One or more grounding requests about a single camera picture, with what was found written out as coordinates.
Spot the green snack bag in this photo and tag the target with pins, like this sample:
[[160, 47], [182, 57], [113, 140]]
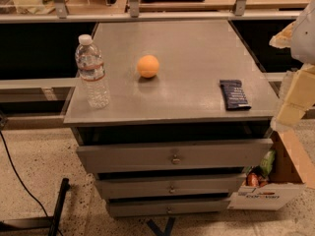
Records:
[[266, 164]]

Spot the dark blue snack packet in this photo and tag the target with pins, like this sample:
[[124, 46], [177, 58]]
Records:
[[233, 95]]

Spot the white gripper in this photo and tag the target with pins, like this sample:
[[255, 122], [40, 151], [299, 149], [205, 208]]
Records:
[[304, 38]]

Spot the black metal stand leg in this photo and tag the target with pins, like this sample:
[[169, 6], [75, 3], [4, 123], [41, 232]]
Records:
[[51, 223]]

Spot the grey drawer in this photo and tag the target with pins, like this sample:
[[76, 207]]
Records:
[[169, 186], [169, 207], [172, 156]]

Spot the top grey drawer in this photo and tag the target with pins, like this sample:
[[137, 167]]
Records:
[[172, 156]]

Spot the grey drawer cabinet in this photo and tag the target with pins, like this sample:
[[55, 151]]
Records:
[[183, 102]]

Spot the orange ball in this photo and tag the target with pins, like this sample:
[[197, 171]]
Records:
[[148, 66]]

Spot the middle grey drawer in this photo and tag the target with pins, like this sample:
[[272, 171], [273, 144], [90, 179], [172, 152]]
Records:
[[169, 186]]

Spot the cardboard box with snacks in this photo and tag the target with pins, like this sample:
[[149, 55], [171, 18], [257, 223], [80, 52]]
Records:
[[293, 172]]

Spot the clear plastic water bottle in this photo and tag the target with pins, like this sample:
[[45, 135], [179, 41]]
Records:
[[92, 72]]

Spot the bottom grey drawer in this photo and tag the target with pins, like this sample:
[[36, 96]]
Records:
[[169, 207]]

